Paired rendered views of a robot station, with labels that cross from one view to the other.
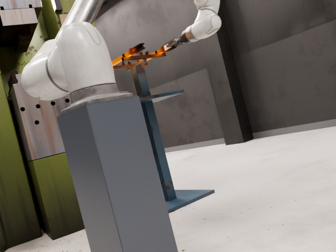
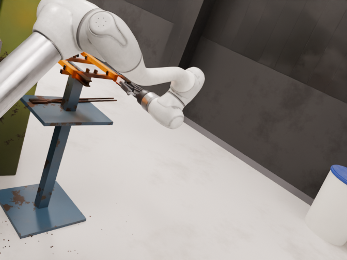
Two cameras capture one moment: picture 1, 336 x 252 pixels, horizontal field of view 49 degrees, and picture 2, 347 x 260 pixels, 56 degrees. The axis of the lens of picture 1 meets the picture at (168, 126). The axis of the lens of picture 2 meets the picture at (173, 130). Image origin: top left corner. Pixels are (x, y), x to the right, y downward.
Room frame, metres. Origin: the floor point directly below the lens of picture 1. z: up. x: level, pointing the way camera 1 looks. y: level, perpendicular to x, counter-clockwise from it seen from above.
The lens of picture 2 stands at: (0.59, -0.01, 1.37)
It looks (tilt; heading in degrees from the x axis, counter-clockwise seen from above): 20 degrees down; 344
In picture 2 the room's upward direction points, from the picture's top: 22 degrees clockwise
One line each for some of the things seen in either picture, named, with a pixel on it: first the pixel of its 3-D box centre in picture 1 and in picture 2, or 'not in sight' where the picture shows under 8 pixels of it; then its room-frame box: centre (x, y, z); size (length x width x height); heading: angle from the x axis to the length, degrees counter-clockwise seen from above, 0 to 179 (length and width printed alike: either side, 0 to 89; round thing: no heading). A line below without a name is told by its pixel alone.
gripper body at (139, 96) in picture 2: (185, 37); (141, 96); (2.06, -0.22, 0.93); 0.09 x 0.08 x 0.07; 37
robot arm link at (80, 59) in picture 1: (82, 57); not in sight; (1.20, 0.22, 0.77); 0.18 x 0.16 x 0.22; 52
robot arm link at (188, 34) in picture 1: (193, 33); (151, 102); (2.00, -0.26, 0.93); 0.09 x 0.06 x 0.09; 127
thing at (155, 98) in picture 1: (145, 100); (67, 110); (2.29, 0.10, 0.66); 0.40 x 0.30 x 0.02; 128
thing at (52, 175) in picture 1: (65, 188); not in sight; (2.40, 0.75, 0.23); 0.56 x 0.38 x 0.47; 28
